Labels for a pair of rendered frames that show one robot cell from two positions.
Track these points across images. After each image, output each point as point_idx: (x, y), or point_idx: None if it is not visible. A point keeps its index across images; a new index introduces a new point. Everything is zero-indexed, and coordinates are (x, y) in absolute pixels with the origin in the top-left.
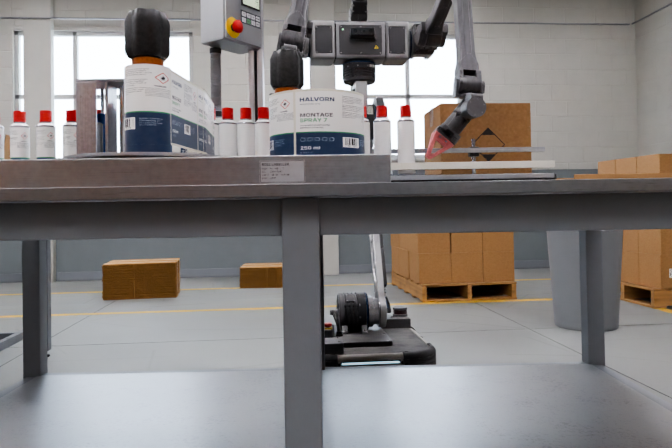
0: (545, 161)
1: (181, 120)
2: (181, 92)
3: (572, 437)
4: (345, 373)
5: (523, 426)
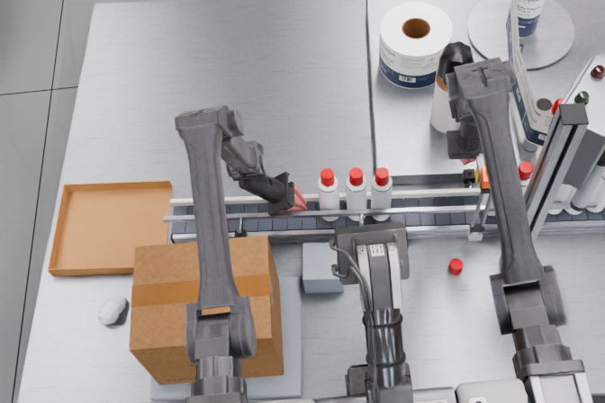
0: (180, 199)
1: (510, 23)
2: (514, 10)
3: None
4: None
5: None
